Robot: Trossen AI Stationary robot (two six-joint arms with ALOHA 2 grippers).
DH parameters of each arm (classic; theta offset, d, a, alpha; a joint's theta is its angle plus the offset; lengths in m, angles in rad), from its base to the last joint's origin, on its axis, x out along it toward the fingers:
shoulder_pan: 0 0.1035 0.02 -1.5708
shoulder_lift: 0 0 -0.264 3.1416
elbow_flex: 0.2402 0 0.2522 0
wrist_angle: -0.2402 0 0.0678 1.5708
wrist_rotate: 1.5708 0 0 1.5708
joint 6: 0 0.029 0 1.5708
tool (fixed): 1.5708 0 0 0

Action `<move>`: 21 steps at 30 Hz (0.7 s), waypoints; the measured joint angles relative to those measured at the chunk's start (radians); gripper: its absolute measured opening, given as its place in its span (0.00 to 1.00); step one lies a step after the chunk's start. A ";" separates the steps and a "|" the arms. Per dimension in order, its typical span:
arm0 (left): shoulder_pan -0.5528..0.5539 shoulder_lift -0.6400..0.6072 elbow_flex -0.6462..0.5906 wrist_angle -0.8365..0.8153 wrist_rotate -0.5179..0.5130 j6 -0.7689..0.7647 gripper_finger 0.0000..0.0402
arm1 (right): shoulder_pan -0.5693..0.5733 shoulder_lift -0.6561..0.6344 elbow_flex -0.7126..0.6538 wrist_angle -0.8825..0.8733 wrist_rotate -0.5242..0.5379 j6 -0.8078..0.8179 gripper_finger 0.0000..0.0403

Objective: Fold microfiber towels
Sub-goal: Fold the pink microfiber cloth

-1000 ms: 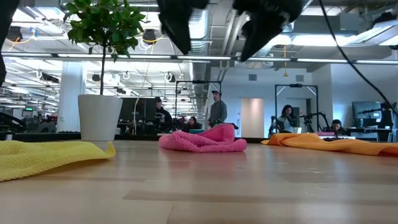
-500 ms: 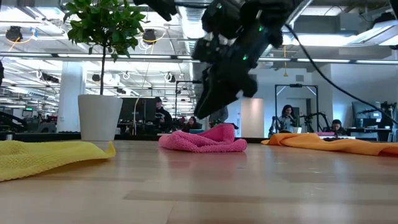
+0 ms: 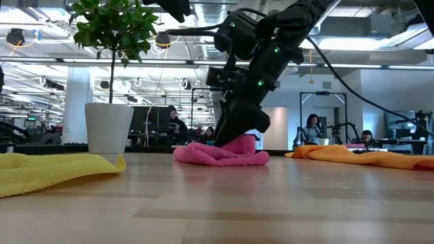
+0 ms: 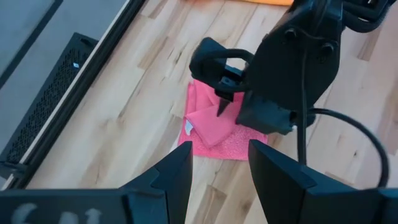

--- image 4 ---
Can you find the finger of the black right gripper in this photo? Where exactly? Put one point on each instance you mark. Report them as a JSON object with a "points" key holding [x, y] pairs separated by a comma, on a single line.
{"points": [[224, 102]]}

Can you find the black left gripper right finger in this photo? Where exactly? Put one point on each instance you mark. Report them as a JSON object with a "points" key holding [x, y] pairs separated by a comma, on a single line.
{"points": [[286, 199]]}

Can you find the pink microfiber towel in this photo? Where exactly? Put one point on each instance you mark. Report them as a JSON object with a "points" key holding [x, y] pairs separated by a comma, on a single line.
{"points": [[214, 133]]}

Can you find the black perforated metal case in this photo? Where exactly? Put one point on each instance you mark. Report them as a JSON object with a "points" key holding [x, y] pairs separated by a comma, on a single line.
{"points": [[40, 109]]}

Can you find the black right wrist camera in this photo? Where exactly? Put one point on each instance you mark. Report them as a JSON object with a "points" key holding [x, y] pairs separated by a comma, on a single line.
{"points": [[264, 115]]}

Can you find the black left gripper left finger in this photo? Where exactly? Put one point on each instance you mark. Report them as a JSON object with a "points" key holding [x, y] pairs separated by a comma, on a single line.
{"points": [[174, 193]]}

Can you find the orange microfiber towel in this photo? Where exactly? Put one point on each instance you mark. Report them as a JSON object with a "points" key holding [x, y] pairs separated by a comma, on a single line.
{"points": [[267, 2]]}

